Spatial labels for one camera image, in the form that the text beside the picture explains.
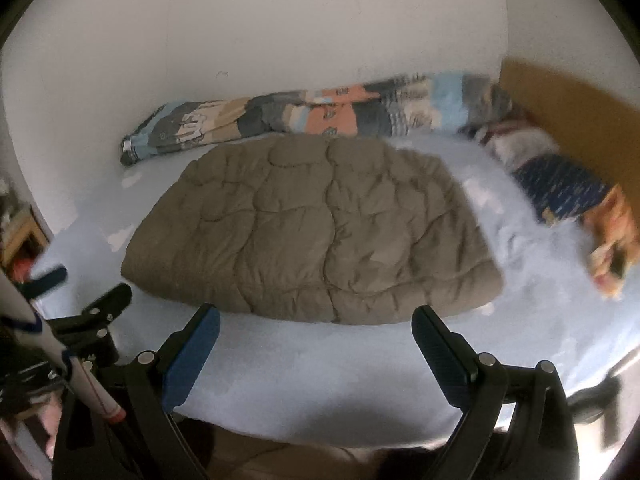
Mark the orange plush toy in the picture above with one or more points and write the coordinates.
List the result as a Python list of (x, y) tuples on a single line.
[(616, 235)]

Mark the navy starred patchwork pillow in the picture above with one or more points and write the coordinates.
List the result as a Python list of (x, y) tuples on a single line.
[(558, 187)]

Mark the olive green puffer jacket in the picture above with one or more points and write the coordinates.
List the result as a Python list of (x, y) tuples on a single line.
[(315, 230)]

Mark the patchwork cartoon rolled quilt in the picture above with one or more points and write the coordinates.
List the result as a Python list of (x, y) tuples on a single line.
[(397, 106)]

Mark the light blue cloud bedsheet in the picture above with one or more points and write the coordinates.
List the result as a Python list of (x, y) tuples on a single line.
[(368, 386)]

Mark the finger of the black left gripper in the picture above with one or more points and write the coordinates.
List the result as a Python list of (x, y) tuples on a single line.
[(33, 289), (109, 306)]

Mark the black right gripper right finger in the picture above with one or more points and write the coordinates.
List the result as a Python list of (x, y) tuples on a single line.
[(515, 423)]

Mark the wooden bed headboard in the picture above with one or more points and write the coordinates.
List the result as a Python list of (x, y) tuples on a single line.
[(590, 124)]

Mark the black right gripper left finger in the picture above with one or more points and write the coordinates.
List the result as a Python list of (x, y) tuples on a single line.
[(147, 443)]

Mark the wooden bedside shelf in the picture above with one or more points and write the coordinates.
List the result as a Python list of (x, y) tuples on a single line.
[(22, 238)]

